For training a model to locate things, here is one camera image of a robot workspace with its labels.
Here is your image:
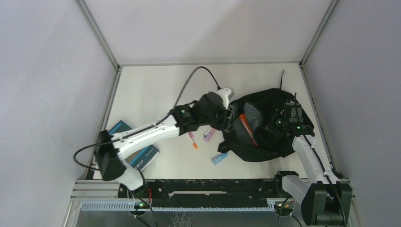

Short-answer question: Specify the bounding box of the black student backpack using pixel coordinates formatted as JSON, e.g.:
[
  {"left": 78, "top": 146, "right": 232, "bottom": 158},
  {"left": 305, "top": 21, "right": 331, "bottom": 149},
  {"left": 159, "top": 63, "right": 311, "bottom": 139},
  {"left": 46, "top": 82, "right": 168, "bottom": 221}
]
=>
[{"left": 218, "top": 86, "right": 314, "bottom": 162}]

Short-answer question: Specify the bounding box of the orange Good Morning book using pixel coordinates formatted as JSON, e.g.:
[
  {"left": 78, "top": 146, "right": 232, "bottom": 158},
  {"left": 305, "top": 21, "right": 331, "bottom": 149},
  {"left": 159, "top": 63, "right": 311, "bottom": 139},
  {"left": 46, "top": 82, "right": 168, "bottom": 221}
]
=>
[{"left": 239, "top": 114, "right": 258, "bottom": 147}]

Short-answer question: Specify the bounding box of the teal humor book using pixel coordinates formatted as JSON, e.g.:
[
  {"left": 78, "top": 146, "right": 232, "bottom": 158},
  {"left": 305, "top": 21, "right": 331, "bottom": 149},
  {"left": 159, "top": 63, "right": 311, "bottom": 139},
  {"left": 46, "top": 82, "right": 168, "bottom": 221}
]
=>
[{"left": 108, "top": 120, "right": 160, "bottom": 172}]

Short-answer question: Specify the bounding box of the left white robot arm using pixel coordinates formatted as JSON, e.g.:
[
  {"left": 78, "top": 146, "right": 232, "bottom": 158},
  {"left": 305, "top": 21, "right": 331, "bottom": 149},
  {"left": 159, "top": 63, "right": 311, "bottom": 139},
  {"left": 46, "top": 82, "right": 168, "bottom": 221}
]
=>
[{"left": 95, "top": 100, "right": 230, "bottom": 197}]

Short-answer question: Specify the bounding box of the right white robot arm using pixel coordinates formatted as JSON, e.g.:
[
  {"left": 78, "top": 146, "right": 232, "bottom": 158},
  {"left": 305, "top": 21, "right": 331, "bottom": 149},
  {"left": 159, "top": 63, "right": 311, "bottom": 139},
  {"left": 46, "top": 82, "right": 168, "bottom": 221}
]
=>
[{"left": 266, "top": 113, "right": 352, "bottom": 227}]

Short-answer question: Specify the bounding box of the pink highlighter pen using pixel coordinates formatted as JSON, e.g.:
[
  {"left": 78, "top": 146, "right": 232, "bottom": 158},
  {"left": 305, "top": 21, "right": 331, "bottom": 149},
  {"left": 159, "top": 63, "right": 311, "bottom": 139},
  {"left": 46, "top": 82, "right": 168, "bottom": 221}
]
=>
[{"left": 203, "top": 127, "right": 216, "bottom": 142}]

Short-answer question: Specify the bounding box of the orange capped white marker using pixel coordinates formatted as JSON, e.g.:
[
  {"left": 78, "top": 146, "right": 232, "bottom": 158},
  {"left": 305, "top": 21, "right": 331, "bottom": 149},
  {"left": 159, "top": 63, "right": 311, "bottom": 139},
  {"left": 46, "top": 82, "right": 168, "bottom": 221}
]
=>
[{"left": 189, "top": 137, "right": 198, "bottom": 149}]

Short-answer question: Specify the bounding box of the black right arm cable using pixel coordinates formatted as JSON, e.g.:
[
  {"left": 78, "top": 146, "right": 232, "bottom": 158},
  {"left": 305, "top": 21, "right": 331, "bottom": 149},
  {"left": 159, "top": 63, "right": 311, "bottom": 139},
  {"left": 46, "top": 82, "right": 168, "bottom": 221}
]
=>
[{"left": 278, "top": 92, "right": 349, "bottom": 227}]

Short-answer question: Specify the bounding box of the aluminium cell frame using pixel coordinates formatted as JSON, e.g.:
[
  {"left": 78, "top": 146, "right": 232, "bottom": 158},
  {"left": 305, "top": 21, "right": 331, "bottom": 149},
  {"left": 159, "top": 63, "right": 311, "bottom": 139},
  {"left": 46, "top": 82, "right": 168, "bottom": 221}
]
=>
[{"left": 61, "top": 0, "right": 366, "bottom": 227}]

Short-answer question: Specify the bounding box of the black front mounting rail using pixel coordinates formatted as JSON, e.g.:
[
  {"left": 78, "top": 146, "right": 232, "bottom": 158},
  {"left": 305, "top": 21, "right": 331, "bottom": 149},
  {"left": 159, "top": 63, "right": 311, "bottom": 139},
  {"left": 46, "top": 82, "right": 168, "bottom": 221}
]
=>
[{"left": 117, "top": 179, "right": 284, "bottom": 208}]

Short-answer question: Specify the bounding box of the white slotted cable duct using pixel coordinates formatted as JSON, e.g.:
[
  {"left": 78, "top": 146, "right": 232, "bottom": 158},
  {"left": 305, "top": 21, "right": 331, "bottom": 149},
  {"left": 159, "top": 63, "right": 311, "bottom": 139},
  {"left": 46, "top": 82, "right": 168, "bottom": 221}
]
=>
[{"left": 80, "top": 201, "right": 276, "bottom": 211}]

